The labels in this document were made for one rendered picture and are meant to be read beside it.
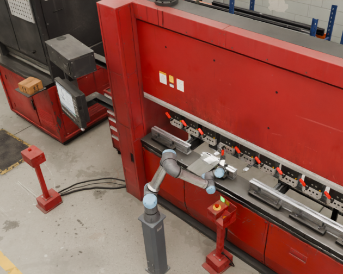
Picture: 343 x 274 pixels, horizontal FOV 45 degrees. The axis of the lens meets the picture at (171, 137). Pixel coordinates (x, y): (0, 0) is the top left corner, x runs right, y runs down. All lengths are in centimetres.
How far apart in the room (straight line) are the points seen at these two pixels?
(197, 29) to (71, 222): 266
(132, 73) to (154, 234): 148
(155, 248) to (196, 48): 180
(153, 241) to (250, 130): 132
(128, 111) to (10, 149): 248
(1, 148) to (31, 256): 200
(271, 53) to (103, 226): 275
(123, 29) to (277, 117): 151
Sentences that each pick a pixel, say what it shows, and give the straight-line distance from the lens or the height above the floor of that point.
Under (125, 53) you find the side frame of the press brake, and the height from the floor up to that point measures 187.
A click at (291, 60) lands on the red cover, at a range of 284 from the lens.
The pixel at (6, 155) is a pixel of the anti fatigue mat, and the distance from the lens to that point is 599.
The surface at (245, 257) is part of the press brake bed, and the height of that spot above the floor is 5.
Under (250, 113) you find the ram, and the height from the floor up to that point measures 168.
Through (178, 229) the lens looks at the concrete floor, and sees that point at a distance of 456.
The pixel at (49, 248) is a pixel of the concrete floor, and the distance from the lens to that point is 467.
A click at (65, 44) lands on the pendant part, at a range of 392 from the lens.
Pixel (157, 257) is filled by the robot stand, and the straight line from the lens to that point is 397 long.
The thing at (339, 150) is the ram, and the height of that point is 169.
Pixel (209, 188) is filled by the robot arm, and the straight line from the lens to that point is 338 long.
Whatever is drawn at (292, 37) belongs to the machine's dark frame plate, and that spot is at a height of 230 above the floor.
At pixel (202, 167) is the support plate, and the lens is 376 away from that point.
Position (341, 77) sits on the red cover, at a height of 223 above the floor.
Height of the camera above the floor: 353
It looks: 38 degrees down
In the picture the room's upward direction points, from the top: 3 degrees counter-clockwise
